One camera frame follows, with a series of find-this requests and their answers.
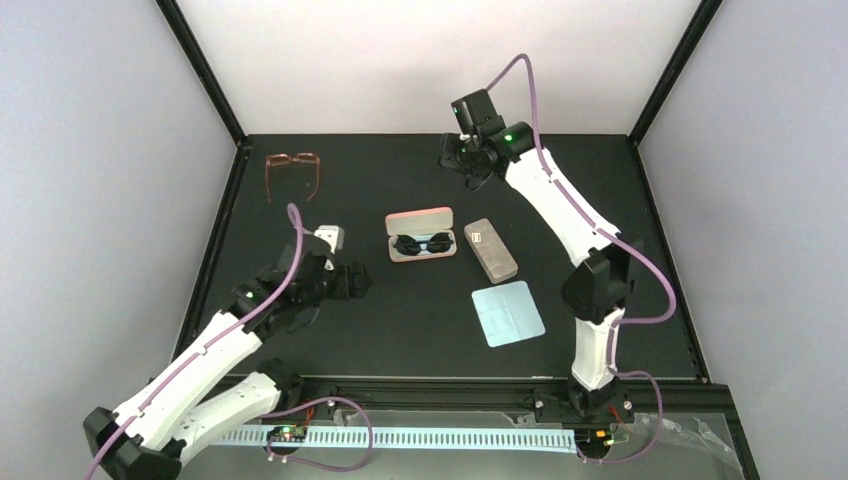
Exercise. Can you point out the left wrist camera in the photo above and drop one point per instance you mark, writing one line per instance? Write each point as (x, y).
(333, 236)

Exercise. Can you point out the black aluminium frame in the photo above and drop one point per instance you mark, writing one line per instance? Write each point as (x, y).
(394, 379)

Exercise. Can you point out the black sunglasses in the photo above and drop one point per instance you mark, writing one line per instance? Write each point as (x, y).
(407, 245)

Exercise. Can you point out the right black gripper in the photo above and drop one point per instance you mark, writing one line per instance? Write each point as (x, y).
(448, 157)

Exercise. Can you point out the pink glasses case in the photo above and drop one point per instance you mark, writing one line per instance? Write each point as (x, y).
(420, 224)

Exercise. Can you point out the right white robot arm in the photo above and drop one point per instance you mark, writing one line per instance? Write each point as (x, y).
(597, 290)

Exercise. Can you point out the white slotted cable duct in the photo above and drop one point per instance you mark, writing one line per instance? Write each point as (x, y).
(416, 438)

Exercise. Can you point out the right light blue cloth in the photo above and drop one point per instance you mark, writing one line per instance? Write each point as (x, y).
(507, 314)

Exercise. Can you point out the left circuit board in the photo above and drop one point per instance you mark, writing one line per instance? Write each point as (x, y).
(287, 434)

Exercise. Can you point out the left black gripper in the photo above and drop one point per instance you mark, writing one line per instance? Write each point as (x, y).
(361, 281)

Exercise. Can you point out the right circuit board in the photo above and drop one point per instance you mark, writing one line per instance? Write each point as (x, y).
(605, 438)

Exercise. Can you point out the clear plastic sheet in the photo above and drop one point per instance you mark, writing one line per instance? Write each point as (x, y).
(681, 446)

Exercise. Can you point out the circuit board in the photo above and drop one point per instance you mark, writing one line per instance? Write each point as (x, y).
(287, 434)
(605, 438)

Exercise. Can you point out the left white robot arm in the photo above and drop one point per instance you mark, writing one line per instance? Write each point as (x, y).
(158, 431)

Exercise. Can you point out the brown translucent sunglasses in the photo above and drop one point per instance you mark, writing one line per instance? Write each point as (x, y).
(299, 166)

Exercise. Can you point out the grey glasses case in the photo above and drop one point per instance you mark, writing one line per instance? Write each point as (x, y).
(497, 262)

